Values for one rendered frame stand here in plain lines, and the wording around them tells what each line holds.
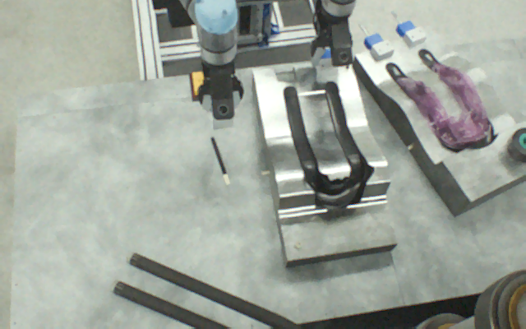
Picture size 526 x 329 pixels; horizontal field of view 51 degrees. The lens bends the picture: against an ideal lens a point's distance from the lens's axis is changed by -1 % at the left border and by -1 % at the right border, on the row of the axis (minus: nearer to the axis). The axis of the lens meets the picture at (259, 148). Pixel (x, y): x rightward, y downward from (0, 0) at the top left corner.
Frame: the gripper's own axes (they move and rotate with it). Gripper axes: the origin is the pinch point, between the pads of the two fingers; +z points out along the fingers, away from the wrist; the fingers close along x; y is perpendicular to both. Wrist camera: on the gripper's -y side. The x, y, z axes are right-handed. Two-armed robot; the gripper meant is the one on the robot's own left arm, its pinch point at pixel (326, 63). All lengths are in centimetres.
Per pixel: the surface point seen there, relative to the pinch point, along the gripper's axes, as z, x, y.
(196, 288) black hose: 4, 40, -51
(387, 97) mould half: 4.2, -14.7, -9.6
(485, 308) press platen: -62, 9, -73
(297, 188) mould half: -2.4, 14.9, -33.9
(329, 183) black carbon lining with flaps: -3.5, 7.7, -34.2
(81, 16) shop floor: 91, 82, 104
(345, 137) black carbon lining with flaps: 2.3, -0.4, -20.5
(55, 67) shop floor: 91, 94, 76
